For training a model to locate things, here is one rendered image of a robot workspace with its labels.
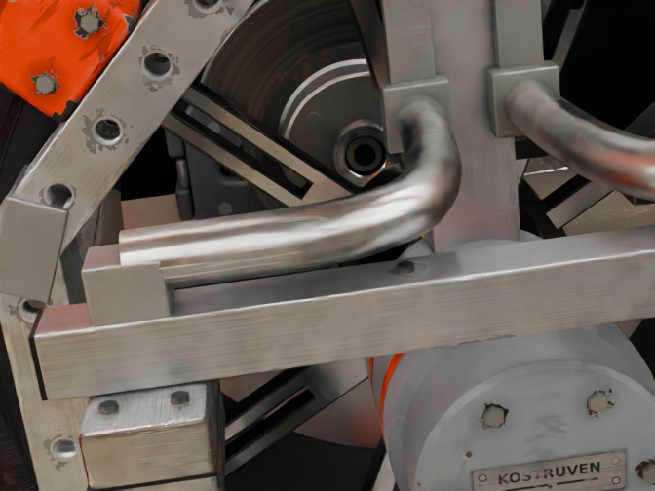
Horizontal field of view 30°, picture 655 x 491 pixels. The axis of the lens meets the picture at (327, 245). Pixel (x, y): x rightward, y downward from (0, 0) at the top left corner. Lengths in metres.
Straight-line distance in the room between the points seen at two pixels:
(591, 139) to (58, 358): 0.24
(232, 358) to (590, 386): 0.17
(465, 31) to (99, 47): 0.19
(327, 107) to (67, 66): 0.50
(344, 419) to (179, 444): 1.99
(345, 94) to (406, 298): 0.65
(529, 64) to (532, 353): 0.17
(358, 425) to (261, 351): 1.94
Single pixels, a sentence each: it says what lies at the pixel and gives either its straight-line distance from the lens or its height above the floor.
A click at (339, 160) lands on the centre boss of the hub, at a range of 1.12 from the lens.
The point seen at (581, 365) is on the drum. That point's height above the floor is 0.91.
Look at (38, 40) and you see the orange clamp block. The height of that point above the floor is 1.06.
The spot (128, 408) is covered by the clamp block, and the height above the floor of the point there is 0.95.
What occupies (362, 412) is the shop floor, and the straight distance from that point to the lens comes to 2.47.
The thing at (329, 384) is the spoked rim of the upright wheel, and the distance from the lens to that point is 0.83.
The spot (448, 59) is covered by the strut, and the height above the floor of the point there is 1.02.
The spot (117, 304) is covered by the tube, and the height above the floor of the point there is 0.99.
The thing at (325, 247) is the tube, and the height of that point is 1.00.
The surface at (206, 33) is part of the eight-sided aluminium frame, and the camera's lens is 0.64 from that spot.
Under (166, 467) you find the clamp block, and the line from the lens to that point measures 0.48.
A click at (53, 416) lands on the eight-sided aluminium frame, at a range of 0.72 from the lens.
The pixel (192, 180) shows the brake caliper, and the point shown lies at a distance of 1.15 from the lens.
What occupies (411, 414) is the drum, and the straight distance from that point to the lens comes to 0.60.
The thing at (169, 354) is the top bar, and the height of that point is 0.96.
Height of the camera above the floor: 1.16
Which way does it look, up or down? 20 degrees down
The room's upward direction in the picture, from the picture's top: 7 degrees counter-clockwise
